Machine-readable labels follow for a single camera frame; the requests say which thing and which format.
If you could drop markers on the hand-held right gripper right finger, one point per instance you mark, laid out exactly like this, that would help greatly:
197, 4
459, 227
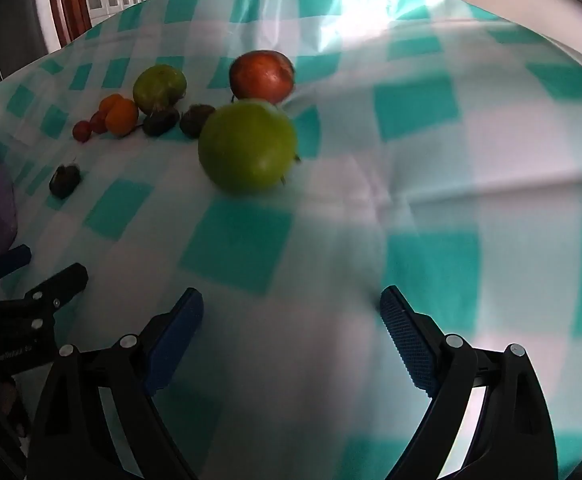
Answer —
411, 345

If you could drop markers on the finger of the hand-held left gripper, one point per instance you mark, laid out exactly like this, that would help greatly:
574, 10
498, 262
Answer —
61, 282
8, 262

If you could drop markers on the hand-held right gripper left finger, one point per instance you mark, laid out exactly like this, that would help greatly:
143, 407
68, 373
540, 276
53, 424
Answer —
176, 340

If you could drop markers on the small red fruit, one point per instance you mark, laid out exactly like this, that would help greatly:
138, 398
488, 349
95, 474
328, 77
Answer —
81, 131
98, 122

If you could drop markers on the dark purple passion fruit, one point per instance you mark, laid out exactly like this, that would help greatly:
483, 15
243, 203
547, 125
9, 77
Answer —
160, 122
64, 181
193, 120

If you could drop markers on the green apple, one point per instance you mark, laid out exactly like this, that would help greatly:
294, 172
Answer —
158, 87
246, 145

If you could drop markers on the red apple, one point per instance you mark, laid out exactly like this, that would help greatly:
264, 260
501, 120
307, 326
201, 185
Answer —
261, 76

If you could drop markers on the teal checkered tablecloth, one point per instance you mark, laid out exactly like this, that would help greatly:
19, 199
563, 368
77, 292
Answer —
421, 210

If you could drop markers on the dark grey refrigerator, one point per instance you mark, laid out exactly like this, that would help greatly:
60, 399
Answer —
16, 45

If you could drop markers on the wooden door frame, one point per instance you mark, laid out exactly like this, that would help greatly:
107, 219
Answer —
71, 0

